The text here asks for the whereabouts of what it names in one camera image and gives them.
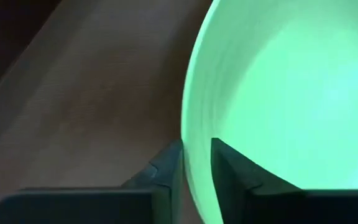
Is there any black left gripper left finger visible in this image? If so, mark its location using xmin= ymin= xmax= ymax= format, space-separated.
xmin=0 ymin=139 xmax=186 ymax=224

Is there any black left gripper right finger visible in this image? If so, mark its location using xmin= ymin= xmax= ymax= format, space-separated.
xmin=210 ymin=137 xmax=358 ymax=224

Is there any green plate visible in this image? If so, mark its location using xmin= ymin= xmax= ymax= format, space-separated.
xmin=181 ymin=0 xmax=358 ymax=224

